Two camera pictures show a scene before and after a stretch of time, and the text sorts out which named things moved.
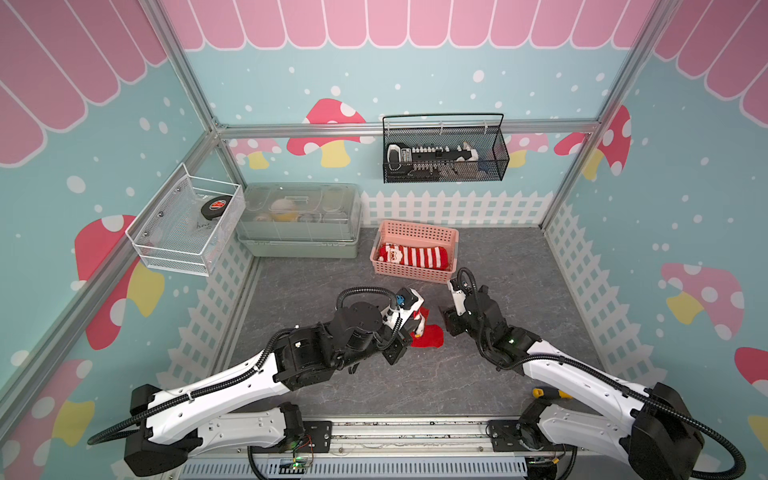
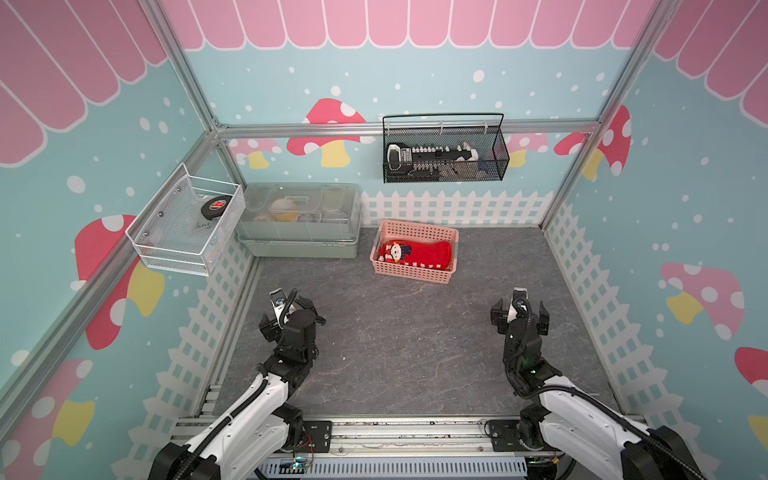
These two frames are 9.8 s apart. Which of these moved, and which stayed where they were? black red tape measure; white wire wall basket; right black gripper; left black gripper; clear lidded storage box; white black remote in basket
Moved: right black gripper; left black gripper
Stayed: white wire wall basket; clear lidded storage box; black red tape measure; white black remote in basket
